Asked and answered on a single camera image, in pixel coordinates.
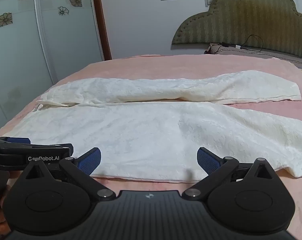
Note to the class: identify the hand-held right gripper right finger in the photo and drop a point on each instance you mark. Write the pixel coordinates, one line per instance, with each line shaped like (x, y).
(207, 162)

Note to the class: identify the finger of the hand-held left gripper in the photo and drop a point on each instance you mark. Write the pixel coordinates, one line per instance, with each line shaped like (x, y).
(17, 140)

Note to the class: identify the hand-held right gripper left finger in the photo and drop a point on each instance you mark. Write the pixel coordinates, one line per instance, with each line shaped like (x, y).
(90, 162)

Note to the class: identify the white pants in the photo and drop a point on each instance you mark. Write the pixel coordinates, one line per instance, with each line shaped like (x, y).
(141, 130)

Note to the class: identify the floral wardrobe doors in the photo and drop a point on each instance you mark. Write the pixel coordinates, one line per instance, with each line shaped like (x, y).
(21, 55)

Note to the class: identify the pink bed blanket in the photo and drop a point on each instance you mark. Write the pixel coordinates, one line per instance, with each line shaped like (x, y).
(163, 63)

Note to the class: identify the grey pillow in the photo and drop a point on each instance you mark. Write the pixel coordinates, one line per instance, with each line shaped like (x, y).
(241, 52)

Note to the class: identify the brown wooden trim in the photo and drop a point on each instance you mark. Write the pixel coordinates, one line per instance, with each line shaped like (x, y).
(102, 25)

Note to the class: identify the olive padded headboard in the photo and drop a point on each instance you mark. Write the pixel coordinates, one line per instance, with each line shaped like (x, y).
(241, 22)

